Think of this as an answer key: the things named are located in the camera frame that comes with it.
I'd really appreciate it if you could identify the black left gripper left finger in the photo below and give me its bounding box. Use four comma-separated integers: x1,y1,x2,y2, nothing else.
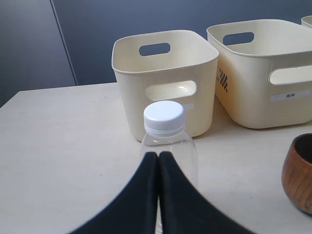
72,152,159,234

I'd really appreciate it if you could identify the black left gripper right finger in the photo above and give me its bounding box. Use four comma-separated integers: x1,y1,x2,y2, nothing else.
159,152,246,234

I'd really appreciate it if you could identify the clear bottle white cap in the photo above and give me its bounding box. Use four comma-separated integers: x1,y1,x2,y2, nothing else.
138,101,198,234

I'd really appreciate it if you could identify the brown wooden cup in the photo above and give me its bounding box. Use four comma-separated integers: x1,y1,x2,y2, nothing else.
281,133,312,214

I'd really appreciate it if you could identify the cream bin left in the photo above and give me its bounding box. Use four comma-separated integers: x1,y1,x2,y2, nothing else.
112,30,219,141

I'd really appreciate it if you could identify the cream bin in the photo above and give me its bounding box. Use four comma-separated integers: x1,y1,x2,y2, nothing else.
112,30,219,141
301,16,312,28
207,19,312,129

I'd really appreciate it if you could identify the cream bin middle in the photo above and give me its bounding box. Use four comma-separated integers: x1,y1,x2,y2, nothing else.
207,19,312,129

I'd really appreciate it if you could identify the cream bin right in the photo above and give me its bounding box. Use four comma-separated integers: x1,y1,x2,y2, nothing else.
301,16,312,28

